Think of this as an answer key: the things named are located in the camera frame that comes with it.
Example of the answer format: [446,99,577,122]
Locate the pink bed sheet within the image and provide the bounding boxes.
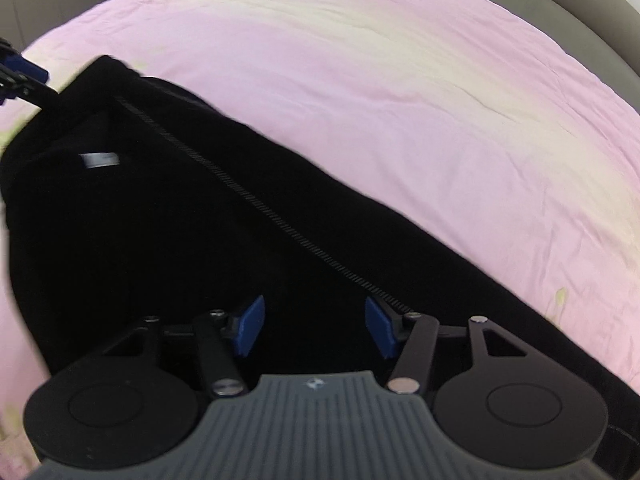
[0,0,640,480]

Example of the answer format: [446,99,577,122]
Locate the grey upholstered headboard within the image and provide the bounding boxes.
[489,0,639,108]

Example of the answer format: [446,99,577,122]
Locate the black pants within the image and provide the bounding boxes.
[1,56,639,479]

